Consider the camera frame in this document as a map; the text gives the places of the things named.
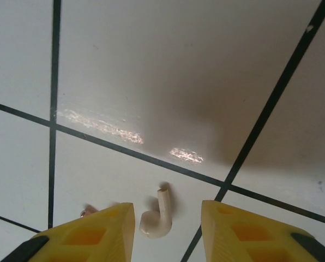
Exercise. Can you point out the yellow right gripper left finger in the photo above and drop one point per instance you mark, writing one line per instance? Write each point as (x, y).
(97, 234)

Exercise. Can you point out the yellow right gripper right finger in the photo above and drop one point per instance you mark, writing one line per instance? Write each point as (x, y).
(247, 237)

